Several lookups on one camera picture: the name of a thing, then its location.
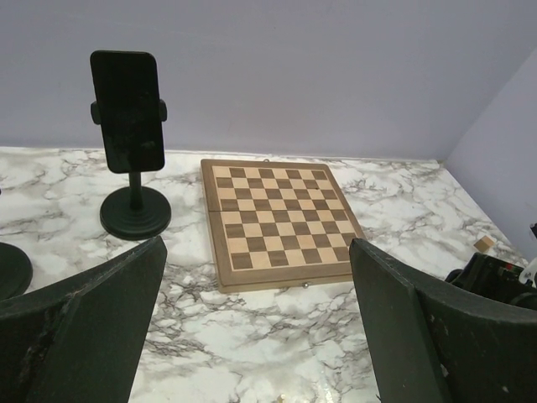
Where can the wooden chessboard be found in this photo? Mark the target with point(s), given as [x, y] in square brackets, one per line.
[277, 224]

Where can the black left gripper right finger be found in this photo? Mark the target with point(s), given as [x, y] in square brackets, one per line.
[431, 341]

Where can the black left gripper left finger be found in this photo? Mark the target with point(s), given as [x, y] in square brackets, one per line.
[81, 338]

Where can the black phone on stand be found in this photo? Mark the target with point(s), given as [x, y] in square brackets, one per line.
[127, 109]

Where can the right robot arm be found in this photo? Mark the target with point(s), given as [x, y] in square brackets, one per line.
[496, 279]

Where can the black stand with blue phone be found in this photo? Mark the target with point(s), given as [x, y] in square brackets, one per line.
[16, 271]

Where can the black round phone stand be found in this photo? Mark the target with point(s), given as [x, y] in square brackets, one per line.
[136, 212]

